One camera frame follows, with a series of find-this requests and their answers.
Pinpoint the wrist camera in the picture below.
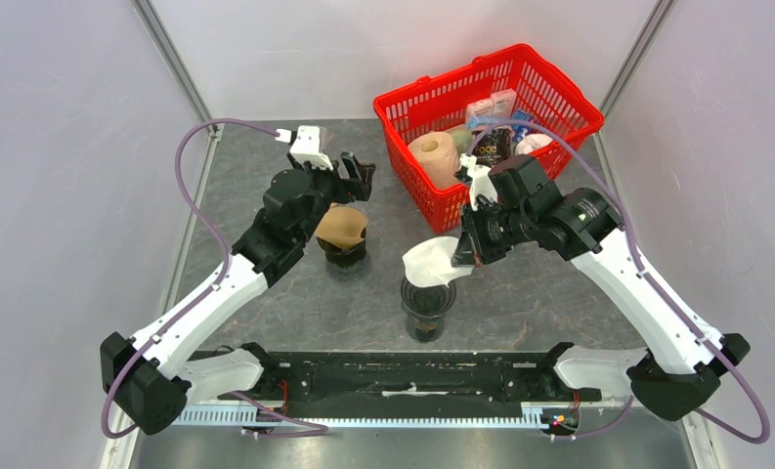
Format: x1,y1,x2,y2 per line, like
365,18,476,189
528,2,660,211
275,125,333,170
455,153,498,211

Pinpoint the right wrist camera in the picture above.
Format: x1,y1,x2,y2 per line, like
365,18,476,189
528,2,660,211
455,153,498,211

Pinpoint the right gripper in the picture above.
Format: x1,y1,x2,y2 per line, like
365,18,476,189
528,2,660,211
452,197,535,267

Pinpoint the blue packet in basket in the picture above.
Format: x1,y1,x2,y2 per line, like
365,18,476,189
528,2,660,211
510,108,534,141

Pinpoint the glass jar with brown band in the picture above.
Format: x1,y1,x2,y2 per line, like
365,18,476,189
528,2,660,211
405,312,446,343

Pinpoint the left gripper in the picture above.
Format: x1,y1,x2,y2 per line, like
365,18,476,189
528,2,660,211
288,149,376,244

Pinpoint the dark green glass dripper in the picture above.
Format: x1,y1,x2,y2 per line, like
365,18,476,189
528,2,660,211
317,237,366,269

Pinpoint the white plastic bag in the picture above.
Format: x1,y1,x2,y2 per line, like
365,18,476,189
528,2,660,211
514,133,553,155

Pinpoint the beige paper towel roll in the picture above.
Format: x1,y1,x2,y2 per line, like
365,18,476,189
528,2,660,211
409,132,460,190

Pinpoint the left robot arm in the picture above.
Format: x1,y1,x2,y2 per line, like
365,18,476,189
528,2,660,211
99,151,376,435

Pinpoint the red plastic basket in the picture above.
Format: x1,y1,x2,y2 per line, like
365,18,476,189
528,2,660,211
372,44,605,234

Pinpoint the white paper sheet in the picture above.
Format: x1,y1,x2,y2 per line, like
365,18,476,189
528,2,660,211
402,236,474,288

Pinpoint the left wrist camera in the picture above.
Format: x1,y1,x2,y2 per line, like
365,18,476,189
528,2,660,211
275,125,333,170

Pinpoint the white box in basket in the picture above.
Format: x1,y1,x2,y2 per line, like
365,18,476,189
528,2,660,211
465,98,494,127
490,88,518,119

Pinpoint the clear glass dripper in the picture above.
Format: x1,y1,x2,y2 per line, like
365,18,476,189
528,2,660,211
400,278,457,324

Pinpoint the brown paper coffee filter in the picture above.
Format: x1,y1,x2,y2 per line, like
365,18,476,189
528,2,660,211
315,204,368,249

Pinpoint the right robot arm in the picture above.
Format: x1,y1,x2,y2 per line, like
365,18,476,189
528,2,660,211
452,155,751,421

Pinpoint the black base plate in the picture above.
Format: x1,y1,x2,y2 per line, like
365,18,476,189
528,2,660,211
198,343,605,419

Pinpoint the black face tissue pack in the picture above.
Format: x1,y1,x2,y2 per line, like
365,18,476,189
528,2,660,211
472,126,515,167

